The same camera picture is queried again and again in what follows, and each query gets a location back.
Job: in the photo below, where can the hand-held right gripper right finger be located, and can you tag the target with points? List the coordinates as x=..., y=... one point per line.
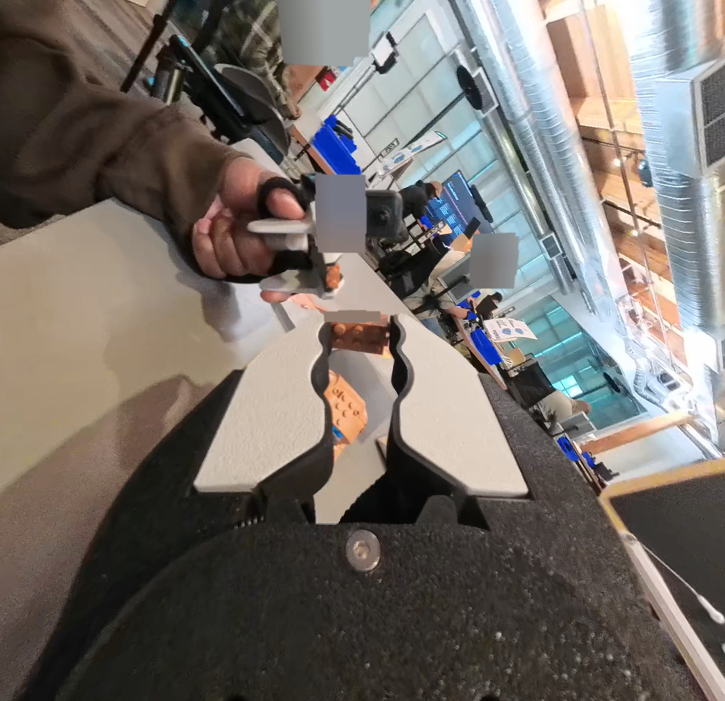
x=459, y=429

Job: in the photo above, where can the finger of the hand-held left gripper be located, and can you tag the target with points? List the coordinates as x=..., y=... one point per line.
x=278, y=225
x=292, y=282

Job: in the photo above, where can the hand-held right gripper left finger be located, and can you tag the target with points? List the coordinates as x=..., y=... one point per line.
x=266, y=429

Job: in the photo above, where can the small brown stud brick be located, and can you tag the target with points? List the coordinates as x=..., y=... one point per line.
x=333, y=278

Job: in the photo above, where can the brown brick assembly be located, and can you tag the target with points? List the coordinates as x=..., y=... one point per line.
x=346, y=409

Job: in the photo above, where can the brown plate brick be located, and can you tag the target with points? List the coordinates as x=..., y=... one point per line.
x=360, y=339

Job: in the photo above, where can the grey desk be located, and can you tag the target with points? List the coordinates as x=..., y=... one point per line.
x=102, y=316

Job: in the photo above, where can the person's left hand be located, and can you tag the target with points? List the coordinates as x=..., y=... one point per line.
x=227, y=231

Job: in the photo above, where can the black computer monitor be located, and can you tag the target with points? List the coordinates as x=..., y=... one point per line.
x=462, y=201

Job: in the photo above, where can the stack of blue bins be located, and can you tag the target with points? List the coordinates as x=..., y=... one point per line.
x=337, y=146

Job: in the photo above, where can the black office chair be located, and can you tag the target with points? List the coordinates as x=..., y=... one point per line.
x=244, y=101

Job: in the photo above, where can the black board with wooden edge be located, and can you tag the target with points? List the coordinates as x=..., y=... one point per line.
x=680, y=543

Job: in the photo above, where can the silver ventilation duct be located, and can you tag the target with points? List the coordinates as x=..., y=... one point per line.
x=532, y=90

